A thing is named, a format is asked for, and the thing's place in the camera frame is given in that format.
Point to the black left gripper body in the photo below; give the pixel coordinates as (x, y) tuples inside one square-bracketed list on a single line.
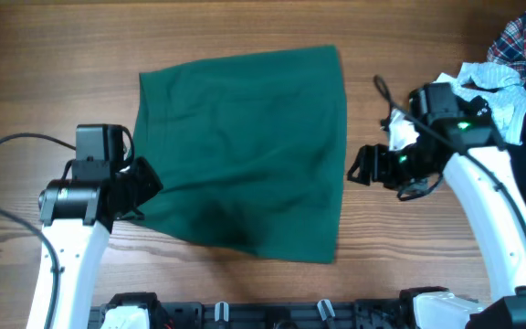
[(140, 183)]

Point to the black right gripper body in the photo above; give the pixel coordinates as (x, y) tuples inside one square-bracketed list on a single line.
[(397, 169)]

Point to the green cloth garment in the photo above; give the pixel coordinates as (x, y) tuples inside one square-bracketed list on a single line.
[(250, 150)]

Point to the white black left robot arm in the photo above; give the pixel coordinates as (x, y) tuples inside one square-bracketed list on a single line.
[(78, 216)]

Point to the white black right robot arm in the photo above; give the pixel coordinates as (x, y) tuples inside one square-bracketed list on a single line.
[(471, 158)]

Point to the white light-blue striped shirt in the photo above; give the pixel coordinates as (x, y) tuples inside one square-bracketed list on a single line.
[(501, 87)]

